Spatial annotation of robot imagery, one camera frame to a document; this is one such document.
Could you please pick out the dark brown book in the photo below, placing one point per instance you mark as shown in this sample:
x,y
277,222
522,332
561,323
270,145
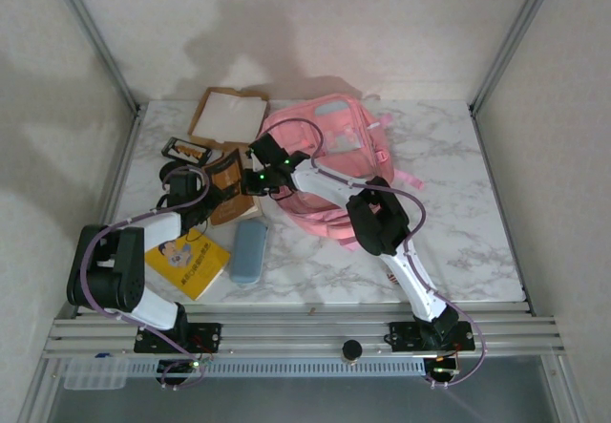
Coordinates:
x,y
224,175

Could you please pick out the yellow book with cartoon cover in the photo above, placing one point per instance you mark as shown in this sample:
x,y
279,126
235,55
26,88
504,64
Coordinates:
x,y
191,268

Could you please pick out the blue grey pencil case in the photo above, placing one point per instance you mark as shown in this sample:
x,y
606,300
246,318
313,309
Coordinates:
x,y
249,253

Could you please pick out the pink backpack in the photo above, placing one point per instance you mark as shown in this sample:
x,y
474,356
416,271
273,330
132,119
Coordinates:
x,y
334,132

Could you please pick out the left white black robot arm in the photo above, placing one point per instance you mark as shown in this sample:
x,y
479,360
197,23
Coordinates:
x,y
114,275

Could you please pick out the black case with orange figure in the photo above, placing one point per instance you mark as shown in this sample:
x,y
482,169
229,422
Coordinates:
x,y
186,150

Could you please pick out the black round disc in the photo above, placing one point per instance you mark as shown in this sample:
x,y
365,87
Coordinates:
x,y
167,172

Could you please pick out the shallow brown cardboard box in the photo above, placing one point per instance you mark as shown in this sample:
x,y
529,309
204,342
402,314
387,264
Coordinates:
x,y
205,134

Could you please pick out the white paper sheet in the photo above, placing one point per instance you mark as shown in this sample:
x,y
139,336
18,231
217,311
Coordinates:
x,y
229,117

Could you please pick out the small circuit board with LED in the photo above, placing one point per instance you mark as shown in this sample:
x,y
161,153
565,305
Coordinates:
x,y
201,364
446,368

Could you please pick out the small blue clip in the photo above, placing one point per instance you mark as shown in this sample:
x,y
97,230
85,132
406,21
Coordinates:
x,y
102,356

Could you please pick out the black round knob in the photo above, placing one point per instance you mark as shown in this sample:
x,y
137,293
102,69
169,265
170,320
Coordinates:
x,y
352,349

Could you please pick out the clear plastic organizer box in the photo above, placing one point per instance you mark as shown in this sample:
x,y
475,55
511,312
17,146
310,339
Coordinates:
x,y
93,375

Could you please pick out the aluminium side rail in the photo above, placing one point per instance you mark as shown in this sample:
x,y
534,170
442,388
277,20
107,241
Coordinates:
x,y
127,155
489,155

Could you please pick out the aluminium cross rail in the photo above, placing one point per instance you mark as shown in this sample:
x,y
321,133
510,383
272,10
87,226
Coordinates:
x,y
305,334

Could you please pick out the aluminium frame post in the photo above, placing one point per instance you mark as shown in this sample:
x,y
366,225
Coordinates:
x,y
511,41
98,41

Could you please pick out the aluminium frame leg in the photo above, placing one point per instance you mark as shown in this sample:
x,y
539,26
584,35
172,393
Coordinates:
x,y
38,394
565,394

